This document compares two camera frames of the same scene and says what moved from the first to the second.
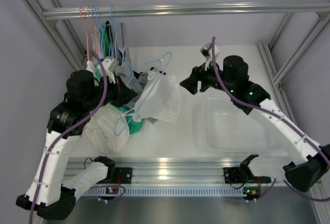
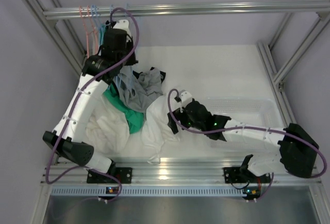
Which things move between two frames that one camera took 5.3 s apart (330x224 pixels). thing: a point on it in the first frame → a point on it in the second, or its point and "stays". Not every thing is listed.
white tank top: (160, 100) → (156, 131)
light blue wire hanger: (125, 124) → (127, 10)
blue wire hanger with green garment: (103, 34) stays
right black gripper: (201, 73) → (180, 113)
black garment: (137, 74) stays
